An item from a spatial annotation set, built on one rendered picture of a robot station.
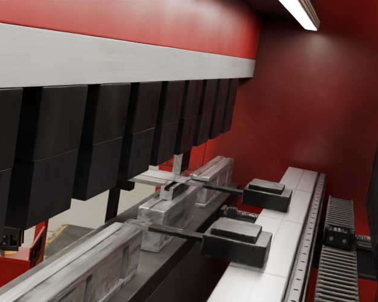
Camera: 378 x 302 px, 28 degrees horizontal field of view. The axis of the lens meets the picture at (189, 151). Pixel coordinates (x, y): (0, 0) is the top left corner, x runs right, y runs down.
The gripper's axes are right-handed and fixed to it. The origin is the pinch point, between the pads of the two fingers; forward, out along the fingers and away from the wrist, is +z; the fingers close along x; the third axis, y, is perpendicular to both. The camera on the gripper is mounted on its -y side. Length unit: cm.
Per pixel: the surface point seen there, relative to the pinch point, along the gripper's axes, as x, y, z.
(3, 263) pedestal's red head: -4.8, 4.3, -6.1
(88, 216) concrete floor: 373, -6, 73
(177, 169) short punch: 13, 42, -27
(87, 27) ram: -74, 26, -58
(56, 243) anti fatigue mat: 287, -19, 70
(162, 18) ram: -38, 36, -61
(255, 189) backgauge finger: 7, 61, -24
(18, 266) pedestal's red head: -4.8, 7.6, -5.6
